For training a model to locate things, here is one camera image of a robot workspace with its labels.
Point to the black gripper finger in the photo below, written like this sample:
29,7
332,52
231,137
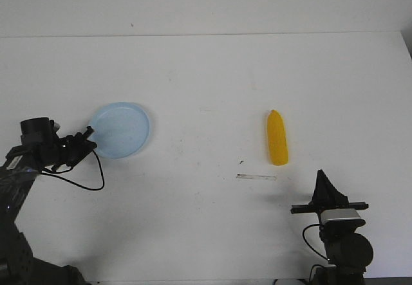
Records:
79,136
331,194
319,191
82,150

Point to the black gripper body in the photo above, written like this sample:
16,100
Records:
308,208
48,149

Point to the light blue round plate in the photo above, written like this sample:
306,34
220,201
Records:
121,129

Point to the yellow corn cob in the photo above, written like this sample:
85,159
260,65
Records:
276,138

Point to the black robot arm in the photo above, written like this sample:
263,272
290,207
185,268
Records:
347,252
18,263

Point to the clear tape strip horizontal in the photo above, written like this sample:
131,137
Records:
256,177

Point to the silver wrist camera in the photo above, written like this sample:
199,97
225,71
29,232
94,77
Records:
347,215
54,126

